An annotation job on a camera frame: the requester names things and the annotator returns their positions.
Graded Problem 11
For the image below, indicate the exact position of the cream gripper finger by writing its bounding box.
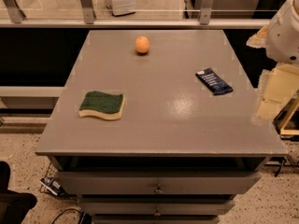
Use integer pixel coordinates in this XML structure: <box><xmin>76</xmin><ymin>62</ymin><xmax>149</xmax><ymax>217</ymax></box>
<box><xmin>251</xmin><ymin>63</ymin><xmax>299</xmax><ymax>126</ymax></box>

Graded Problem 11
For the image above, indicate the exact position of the orange fruit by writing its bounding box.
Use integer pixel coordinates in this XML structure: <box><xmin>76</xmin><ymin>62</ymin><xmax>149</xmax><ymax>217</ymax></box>
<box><xmin>135</xmin><ymin>36</ymin><xmax>150</xmax><ymax>54</ymax></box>

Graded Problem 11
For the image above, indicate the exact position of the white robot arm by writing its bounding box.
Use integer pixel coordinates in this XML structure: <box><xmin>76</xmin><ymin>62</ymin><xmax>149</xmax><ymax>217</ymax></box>
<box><xmin>246</xmin><ymin>0</ymin><xmax>299</xmax><ymax>125</ymax></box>

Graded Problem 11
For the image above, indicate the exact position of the dark blue snack packet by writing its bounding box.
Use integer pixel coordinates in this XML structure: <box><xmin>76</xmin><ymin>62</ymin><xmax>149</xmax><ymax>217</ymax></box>
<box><xmin>195</xmin><ymin>68</ymin><xmax>233</xmax><ymax>95</ymax></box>

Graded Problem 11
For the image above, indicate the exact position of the grey drawer cabinet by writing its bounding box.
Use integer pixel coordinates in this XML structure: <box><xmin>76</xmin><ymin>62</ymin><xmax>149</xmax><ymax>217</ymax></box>
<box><xmin>36</xmin><ymin>30</ymin><xmax>286</xmax><ymax>224</ymax></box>

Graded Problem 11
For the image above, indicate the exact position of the green and yellow sponge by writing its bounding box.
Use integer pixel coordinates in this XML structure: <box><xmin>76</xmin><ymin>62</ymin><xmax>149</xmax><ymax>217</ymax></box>
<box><xmin>78</xmin><ymin>91</ymin><xmax>125</xmax><ymax>120</ymax></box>

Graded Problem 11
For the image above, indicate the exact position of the middle grey drawer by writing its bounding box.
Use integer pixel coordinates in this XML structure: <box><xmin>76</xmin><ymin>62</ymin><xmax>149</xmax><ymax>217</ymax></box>
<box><xmin>78</xmin><ymin>198</ymin><xmax>235</xmax><ymax>216</ymax></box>

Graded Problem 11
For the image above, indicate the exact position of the grey drawer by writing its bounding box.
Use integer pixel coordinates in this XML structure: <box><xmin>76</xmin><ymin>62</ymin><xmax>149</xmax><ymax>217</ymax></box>
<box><xmin>55</xmin><ymin>171</ymin><xmax>261</xmax><ymax>195</ymax></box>
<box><xmin>78</xmin><ymin>198</ymin><xmax>235</xmax><ymax>216</ymax></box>

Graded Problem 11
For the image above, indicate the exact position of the top grey drawer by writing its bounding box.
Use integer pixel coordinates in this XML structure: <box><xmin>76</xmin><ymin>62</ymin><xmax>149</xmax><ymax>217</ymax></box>
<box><xmin>55</xmin><ymin>171</ymin><xmax>261</xmax><ymax>195</ymax></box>

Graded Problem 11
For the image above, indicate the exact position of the small device on floor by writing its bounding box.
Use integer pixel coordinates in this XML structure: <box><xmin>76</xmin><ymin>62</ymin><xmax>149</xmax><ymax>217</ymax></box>
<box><xmin>40</xmin><ymin>177</ymin><xmax>64</xmax><ymax>196</ymax></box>

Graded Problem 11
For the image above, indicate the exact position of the black chair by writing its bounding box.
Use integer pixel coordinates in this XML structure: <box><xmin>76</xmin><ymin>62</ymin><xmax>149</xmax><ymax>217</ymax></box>
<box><xmin>0</xmin><ymin>161</ymin><xmax>37</xmax><ymax>224</ymax></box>

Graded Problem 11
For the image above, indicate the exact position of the yellow wooden frame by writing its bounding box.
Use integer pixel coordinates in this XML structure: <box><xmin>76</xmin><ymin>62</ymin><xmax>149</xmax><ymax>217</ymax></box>
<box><xmin>277</xmin><ymin>96</ymin><xmax>299</xmax><ymax>136</ymax></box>

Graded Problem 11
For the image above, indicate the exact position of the black cable on floor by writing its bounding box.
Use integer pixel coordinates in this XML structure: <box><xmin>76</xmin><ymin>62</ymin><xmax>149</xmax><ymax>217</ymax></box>
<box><xmin>50</xmin><ymin>207</ymin><xmax>92</xmax><ymax>224</ymax></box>

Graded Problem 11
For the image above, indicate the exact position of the metal railing frame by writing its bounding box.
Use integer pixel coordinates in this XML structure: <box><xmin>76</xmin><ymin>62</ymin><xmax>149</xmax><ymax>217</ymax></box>
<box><xmin>0</xmin><ymin>0</ymin><xmax>269</xmax><ymax>29</ymax></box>

